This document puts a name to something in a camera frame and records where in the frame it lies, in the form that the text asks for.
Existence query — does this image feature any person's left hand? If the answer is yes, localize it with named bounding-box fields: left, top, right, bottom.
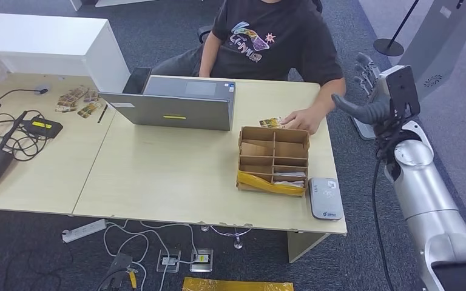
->
left=281, top=107, right=324, bottom=136

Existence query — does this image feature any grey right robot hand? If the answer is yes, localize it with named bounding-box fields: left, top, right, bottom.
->
left=331, top=52, right=391, bottom=126

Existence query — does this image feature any autumn trees ID card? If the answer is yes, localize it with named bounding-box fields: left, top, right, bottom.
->
left=258, top=116, right=285, bottom=130

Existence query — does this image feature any wooden compartment card box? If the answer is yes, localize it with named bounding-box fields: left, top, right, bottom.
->
left=236, top=125, right=311, bottom=198

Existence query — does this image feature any person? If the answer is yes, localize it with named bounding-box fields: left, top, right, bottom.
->
left=151, top=0, right=347, bottom=136

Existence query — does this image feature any grey card reader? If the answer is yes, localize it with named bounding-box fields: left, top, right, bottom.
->
left=308, top=177, right=345, bottom=221

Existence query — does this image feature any grey kiosk stand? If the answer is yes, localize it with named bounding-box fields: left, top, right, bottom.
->
left=351, top=0, right=466, bottom=141

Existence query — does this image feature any beige desk leg panel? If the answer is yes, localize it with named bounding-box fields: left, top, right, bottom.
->
left=286, top=230, right=331, bottom=264

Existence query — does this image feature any grey laptop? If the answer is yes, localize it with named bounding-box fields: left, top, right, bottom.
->
left=98, top=75, right=237, bottom=133

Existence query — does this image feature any floor socket yellow label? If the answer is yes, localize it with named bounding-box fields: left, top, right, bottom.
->
left=189, top=247, right=214, bottom=274

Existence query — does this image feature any black phone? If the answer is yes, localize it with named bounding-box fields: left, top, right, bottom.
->
left=122, top=66, right=152, bottom=96

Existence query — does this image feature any yellow plastic sheet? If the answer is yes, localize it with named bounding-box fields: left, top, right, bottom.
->
left=181, top=276, right=295, bottom=291

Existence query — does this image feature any clear floor socket plate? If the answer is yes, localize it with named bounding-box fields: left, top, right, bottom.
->
left=156, top=248, right=182, bottom=274

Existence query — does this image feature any white power strip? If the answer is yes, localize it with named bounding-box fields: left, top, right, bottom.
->
left=61, top=218, right=109, bottom=244

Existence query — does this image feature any white furniture base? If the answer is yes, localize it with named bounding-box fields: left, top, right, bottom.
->
left=69, top=0, right=160, bottom=12

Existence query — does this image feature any black box yellow label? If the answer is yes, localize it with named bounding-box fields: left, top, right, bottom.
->
left=22, top=116, right=64, bottom=140

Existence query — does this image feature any black gooseneck microphone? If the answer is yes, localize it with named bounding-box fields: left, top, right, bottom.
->
left=0, top=87, right=50, bottom=110

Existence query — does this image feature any grey desk grommet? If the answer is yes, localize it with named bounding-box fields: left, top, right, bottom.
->
left=32, top=83, right=53, bottom=96

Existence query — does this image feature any white counter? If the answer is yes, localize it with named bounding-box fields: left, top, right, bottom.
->
left=0, top=12, right=132, bottom=94

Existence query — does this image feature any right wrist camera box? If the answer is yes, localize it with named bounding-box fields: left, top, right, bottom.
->
left=371, top=64, right=422, bottom=121

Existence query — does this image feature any black stanchion post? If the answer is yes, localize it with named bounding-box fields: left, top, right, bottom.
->
left=373, top=0, right=420, bottom=58

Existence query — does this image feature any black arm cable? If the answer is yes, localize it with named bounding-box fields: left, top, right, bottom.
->
left=371, top=118, right=404, bottom=291

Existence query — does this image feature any thin cable loop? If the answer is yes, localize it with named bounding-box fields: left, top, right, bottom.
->
left=200, top=224, right=254, bottom=250

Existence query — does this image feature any white power cable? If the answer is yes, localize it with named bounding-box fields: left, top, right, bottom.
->
left=103, top=219, right=201, bottom=291

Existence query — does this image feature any black coiled cable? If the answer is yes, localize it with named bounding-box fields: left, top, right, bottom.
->
left=0, top=109, right=56, bottom=162

